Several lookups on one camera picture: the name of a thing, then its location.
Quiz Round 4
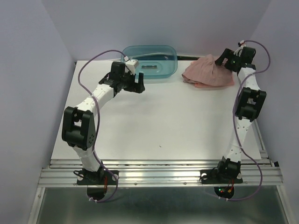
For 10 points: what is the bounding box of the dusty pink ruffled skirt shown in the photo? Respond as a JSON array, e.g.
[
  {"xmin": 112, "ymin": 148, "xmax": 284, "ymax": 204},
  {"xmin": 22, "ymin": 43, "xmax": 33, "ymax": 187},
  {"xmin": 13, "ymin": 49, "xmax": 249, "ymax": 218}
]
[{"xmin": 181, "ymin": 53, "xmax": 234, "ymax": 86}]

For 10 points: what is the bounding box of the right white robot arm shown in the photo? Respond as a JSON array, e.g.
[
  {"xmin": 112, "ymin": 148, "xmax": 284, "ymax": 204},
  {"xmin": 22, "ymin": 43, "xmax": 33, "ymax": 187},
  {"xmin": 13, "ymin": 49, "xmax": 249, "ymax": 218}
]
[{"xmin": 215, "ymin": 46, "xmax": 267, "ymax": 182}]

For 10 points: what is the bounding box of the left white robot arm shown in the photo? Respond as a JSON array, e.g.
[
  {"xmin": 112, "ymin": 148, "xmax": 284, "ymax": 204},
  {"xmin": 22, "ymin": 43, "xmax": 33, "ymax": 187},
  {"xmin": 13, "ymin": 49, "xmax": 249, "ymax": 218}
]
[{"xmin": 62, "ymin": 59, "xmax": 145, "ymax": 184}]

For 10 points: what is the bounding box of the folded coral pink skirt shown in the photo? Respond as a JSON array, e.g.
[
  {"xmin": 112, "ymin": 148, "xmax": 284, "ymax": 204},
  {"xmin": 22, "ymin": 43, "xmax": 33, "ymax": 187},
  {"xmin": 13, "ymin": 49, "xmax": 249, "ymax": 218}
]
[{"xmin": 190, "ymin": 57, "xmax": 235, "ymax": 88}]

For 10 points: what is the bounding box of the teal plastic basin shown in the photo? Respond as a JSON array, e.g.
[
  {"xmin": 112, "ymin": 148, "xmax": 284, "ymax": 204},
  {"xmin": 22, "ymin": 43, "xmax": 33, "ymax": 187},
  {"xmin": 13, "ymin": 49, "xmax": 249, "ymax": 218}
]
[{"xmin": 122, "ymin": 45, "xmax": 178, "ymax": 79}]

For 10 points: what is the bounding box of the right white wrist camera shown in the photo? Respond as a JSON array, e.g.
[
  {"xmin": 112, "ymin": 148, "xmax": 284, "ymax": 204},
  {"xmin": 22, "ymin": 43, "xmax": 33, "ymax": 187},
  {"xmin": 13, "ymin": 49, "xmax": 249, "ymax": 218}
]
[{"xmin": 234, "ymin": 40, "xmax": 247, "ymax": 56}]

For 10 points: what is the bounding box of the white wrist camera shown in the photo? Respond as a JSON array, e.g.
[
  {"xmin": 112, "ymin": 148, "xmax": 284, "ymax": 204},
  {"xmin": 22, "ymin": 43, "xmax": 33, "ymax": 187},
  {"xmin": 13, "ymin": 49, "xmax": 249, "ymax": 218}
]
[
  {"xmin": 125, "ymin": 59, "xmax": 139, "ymax": 74},
  {"xmin": 234, "ymin": 40, "xmax": 247, "ymax": 56}
]

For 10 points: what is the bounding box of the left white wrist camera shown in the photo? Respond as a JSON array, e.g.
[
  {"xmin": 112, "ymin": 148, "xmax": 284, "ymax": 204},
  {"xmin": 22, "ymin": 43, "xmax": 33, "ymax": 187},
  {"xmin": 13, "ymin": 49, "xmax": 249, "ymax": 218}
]
[{"xmin": 125, "ymin": 59, "xmax": 139, "ymax": 74}]

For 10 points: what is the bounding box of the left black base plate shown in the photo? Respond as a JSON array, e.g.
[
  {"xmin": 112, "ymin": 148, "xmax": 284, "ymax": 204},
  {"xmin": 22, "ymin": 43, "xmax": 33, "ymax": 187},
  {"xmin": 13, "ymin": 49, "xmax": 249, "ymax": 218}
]
[{"xmin": 74, "ymin": 170, "xmax": 119, "ymax": 186}]

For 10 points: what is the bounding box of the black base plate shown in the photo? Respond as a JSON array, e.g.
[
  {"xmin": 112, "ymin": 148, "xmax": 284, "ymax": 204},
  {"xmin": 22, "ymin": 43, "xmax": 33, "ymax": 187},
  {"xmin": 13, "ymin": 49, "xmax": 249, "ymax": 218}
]
[
  {"xmin": 199, "ymin": 169, "xmax": 243, "ymax": 184},
  {"xmin": 74, "ymin": 170, "xmax": 119, "ymax": 186}
]

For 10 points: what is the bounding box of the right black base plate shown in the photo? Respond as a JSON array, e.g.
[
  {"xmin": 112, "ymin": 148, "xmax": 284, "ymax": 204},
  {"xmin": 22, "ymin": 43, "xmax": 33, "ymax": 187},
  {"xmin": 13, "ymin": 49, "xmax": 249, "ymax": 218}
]
[{"xmin": 199, "ymin": 169, "xmax": 243, "ymax": 184}]

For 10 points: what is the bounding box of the aluminium rail frame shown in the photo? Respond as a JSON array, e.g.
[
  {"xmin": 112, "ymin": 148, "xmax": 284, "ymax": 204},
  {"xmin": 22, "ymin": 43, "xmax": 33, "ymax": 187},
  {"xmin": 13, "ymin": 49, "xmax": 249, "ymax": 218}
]
[{"xmin": 27, "ymin": 55, "xmax": 292, "ymax": 224}]

